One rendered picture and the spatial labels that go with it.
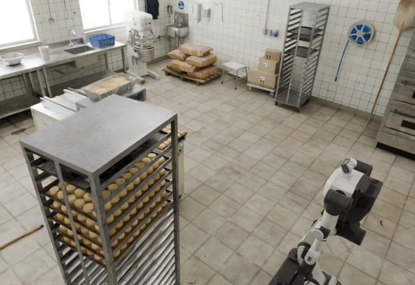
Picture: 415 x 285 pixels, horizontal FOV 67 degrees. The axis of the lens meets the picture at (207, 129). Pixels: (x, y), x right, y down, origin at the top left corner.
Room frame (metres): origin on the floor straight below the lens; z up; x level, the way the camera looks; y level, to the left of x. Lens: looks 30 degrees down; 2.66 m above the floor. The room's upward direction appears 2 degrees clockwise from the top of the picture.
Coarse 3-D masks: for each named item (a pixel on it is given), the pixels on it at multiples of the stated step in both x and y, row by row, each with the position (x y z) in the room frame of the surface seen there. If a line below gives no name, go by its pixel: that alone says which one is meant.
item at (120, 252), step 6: (162, 204) 1.55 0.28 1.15; (168, 204) 1.57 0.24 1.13; (162, 210) 1.52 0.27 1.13; (156, 216) 1.46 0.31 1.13; (150, 222) 1.41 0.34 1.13; (144, 228) 1.36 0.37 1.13; (138, 234) 1.31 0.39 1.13; (66, 240) 1.24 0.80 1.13; (132, 240) 1.26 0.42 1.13; (126, 246) 1.22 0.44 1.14; (84, 252) 1.17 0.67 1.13; (90, 252) 1.16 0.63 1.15; (120, 252) 1.18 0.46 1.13; (96, 258) 1.13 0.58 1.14; (102, 258) 1.13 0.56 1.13; (114, 258) 1.14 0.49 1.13
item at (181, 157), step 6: (156, 150) 2.64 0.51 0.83; (180, 156) 2.82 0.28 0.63; (180, 162) 2.82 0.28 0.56; (168, 168) 2.64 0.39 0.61; (180, 168) 2.82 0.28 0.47; (180, 174) 2.82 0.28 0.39; (180, 180) 2.82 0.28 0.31; (180, 186) 2.82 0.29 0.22; (180, 192) 2.82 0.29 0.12; (168, 198) 2.62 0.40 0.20
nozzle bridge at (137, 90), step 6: (132, 90) 3.31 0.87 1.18; (138, 90) 3.32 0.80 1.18; (144, 90) 3.38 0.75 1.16; (126, 96) 3.14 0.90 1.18; (138, 96) 3.40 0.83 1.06; (144, 96) 3.37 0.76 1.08; (78, 102) 2.96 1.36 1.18; (84, 102) 2.96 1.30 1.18; (90, 102) 2.97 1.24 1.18; (78, 108) 2.94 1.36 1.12
